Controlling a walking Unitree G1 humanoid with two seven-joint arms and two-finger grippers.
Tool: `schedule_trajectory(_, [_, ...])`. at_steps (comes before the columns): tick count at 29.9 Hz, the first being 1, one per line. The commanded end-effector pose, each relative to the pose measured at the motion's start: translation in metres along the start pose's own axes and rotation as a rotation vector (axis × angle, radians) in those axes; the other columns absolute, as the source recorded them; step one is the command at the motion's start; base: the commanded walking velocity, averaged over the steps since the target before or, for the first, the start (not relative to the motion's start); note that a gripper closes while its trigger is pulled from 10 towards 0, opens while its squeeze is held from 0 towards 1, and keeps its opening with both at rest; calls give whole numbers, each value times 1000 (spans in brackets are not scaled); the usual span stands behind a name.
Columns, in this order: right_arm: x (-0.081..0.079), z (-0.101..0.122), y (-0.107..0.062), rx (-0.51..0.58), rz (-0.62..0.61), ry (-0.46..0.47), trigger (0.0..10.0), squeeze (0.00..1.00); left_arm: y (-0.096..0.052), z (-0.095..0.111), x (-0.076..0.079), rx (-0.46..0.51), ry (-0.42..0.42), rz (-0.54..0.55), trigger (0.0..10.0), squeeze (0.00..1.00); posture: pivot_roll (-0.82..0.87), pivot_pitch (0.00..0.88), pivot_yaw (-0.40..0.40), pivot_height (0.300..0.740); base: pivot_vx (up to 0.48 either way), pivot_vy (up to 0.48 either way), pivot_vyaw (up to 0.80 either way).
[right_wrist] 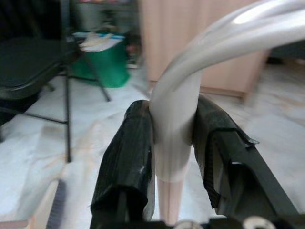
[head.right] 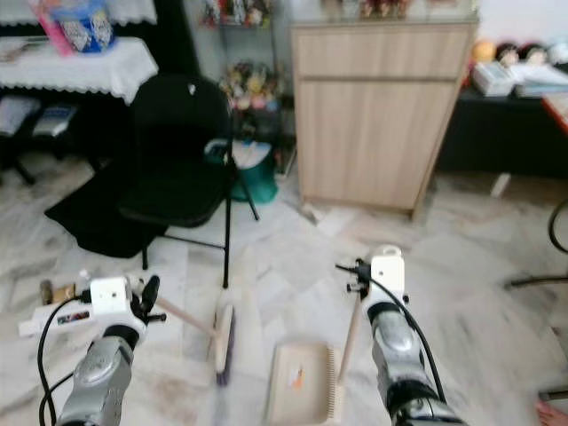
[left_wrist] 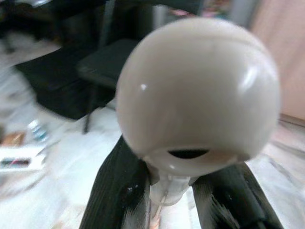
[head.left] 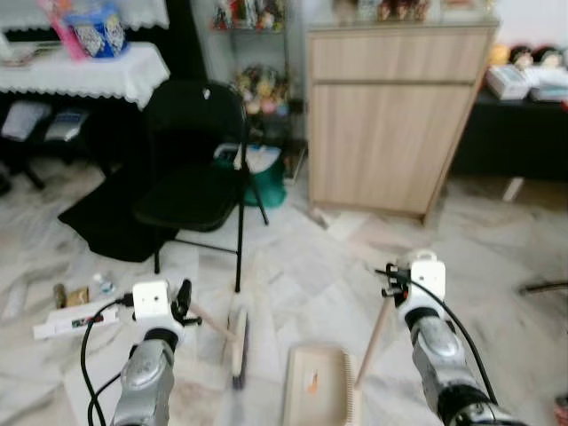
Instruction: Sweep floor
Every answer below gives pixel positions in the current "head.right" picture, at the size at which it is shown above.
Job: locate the beige broom with white cap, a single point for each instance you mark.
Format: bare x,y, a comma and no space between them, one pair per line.
222,346

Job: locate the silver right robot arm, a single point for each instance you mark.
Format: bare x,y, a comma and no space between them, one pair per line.
399,355

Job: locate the black floor mat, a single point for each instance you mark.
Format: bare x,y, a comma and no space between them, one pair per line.
93,217

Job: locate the small clear bottle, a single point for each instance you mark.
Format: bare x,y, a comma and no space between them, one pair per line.
83,280

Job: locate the small brown box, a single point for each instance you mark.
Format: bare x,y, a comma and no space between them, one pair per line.
65,293

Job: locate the small brown bottle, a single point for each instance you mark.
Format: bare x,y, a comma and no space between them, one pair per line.
46,291

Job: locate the white plastic tray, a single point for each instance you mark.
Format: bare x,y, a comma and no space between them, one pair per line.
49,321

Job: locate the green bin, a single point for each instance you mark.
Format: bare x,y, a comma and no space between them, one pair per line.
262,182

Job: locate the light wooden cabinet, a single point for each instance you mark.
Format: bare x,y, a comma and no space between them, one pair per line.
373,129

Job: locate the black office chair leg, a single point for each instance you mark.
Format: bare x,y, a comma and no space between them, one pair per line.
532,280

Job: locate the black folding chair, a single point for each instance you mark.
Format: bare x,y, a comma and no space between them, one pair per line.
177,120

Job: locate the grey printed bag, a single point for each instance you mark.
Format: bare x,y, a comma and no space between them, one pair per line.
60,120

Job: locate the black low bench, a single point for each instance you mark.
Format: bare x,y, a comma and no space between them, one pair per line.
497,131

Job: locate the glass shelf with figurines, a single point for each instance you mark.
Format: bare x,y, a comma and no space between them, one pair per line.
248,84

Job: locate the white fabric bundle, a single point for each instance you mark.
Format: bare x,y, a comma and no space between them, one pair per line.
18,115

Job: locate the person's bare foot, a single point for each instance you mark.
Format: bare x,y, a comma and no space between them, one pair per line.
552,414

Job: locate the white lace tablecloth table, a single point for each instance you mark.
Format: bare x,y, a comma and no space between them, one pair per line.
75,71

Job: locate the white box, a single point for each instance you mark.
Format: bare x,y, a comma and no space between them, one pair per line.
491,78

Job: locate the stack of papers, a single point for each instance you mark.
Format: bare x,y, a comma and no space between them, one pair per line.
541,80

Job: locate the row of plush toys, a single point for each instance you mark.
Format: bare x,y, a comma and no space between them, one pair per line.
510,51

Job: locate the blue printed tub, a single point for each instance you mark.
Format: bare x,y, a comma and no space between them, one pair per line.
84,28

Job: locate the pink packet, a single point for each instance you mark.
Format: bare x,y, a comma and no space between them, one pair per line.
53,34

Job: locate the white lace shelf cloth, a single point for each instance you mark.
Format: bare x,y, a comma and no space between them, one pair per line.
133,11

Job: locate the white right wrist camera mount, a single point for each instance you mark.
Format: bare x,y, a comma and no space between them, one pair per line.
388,273

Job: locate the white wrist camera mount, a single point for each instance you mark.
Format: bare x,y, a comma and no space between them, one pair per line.
110,296
388,273

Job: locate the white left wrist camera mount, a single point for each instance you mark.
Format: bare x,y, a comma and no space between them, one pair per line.
110,296

